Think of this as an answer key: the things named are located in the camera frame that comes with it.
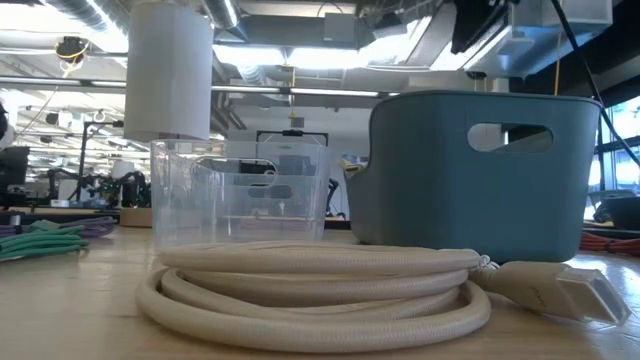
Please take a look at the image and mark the red cable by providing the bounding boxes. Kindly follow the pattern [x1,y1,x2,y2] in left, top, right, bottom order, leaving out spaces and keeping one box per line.
[579,230,640,257]

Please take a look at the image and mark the small white background lamp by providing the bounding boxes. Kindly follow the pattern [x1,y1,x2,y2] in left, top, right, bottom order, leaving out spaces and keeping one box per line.
[110,159,136,181]

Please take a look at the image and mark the white shade table lamp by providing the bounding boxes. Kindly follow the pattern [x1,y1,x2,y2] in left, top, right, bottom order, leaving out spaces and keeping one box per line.
[119,0,215,229]

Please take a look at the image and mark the black ceiling camera yellow cord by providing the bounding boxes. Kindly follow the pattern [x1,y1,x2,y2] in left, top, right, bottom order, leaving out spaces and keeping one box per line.
[53,34,91,65]

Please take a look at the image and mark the black background bin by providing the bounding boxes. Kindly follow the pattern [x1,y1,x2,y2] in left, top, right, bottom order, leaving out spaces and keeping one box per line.
[602,195,640,231]

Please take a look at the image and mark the black hanging arm cable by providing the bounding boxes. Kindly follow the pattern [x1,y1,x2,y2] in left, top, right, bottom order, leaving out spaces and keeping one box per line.
[548,0,640,169]

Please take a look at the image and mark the thick beige USB cable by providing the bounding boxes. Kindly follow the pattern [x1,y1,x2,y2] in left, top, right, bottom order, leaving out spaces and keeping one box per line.
[137,240,632,354]

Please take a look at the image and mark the purple cable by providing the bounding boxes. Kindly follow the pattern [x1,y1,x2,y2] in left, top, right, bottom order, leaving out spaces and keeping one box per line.
[0,215,119,239]

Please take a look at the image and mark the black background robot arms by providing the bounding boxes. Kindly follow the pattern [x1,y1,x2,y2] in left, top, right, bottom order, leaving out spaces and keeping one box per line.
[47,168,152,209]

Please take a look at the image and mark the green cable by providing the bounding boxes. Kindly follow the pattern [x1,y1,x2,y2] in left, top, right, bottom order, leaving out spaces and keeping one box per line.
[0,219,92,261]

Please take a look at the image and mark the teal plastic bin with handles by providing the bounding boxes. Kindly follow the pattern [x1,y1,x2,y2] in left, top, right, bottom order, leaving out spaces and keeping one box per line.
[344,89,602,264]

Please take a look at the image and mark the black background stand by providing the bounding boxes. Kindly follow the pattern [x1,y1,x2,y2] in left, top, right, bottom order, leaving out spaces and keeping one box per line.
[77,119,125,202]

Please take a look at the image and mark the dark background monitor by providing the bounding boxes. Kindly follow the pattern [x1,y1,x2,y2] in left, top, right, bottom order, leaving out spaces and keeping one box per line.
[0,145,30,187]

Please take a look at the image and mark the clear plastic storage bin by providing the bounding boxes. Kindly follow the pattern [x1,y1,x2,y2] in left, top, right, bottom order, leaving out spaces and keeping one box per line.
[149,138,332,250]

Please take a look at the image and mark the black background rig frame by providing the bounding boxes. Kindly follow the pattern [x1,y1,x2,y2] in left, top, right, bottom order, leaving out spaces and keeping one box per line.
[255,128,330,147]

